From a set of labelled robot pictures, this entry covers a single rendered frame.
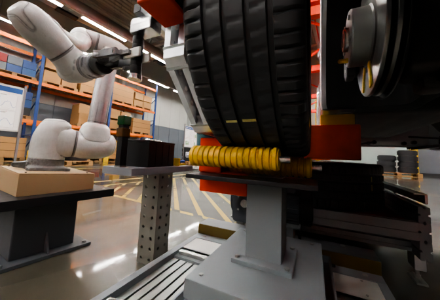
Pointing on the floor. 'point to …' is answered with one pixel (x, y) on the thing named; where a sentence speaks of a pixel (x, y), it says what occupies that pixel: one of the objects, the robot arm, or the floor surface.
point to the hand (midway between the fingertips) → (137, 56)
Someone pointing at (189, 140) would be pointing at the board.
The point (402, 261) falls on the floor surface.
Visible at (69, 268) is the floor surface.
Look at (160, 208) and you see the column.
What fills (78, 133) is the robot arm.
